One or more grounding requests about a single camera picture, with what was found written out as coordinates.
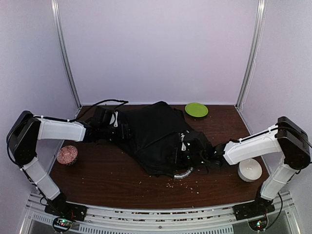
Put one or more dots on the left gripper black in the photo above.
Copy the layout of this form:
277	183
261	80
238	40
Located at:
124	133

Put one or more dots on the front aluminium rail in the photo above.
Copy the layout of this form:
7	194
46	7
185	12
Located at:
204	220

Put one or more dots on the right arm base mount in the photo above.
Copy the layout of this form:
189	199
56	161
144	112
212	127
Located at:
256	212

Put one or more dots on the right aluminium frame post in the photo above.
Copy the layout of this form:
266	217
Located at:
258	27

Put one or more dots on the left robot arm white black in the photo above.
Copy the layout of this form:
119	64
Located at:
33	138

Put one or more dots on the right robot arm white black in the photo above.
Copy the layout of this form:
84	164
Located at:
285	137

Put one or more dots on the left aluminium frame post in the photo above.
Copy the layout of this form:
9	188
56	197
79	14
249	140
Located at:
63	51

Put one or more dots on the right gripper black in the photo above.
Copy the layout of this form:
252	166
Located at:
176	160

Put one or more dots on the black student backpack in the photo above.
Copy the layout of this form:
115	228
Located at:
152	128

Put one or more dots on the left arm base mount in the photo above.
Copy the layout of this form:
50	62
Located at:
66	213

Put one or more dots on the aluminium frame post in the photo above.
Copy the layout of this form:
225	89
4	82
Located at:
63	51
258	27

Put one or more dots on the green plate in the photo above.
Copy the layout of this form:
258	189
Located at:
196	109

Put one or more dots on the white bowl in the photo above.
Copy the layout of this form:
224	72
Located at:
249	170

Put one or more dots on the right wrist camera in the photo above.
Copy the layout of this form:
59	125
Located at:
182	136

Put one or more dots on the red patterned small bowl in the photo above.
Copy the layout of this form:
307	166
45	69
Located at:
67	155

